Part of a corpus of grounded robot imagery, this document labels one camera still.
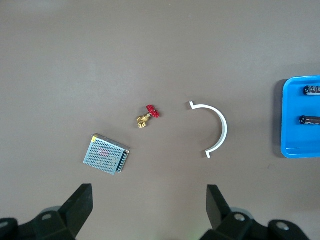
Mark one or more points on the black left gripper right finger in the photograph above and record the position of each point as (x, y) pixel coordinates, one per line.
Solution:
(225, 225)

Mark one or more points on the long brown electrolytic capacitor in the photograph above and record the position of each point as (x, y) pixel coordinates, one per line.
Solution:
(310, 120)

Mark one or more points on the blue plastic tray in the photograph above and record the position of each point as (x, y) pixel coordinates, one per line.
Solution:
(290, 140)

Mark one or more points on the metal mesh power supply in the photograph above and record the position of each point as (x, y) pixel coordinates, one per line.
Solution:
(106, 155)

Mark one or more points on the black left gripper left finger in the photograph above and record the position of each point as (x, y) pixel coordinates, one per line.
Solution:
(73, 215)

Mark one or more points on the short brown electrolytic capacitor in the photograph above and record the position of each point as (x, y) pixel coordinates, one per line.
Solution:
(312, 90)

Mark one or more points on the white curved plastic bracket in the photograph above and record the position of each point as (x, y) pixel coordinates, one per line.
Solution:
(223, 125)

